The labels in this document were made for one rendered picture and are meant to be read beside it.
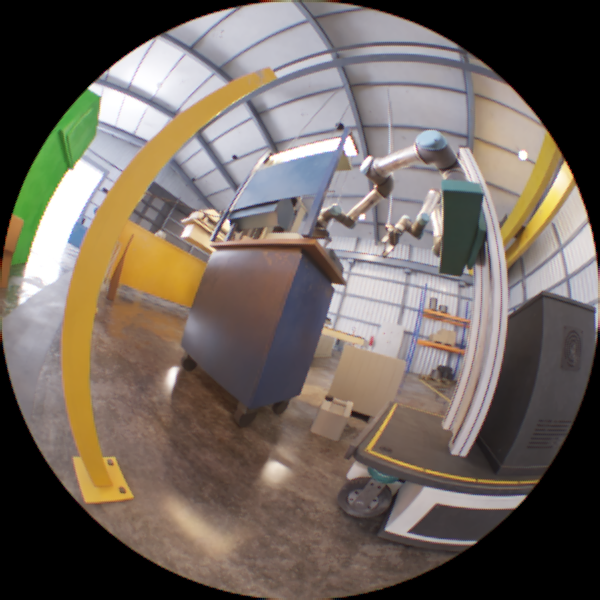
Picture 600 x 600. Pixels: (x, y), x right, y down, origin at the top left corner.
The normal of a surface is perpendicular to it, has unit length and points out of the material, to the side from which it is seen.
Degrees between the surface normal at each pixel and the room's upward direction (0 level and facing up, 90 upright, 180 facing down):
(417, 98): 169
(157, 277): 90
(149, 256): 90
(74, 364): 90
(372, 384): 90
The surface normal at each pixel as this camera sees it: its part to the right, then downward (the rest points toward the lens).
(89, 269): 0.85, 0.21
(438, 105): -0.39, 0.87
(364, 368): -0.42, -0.27
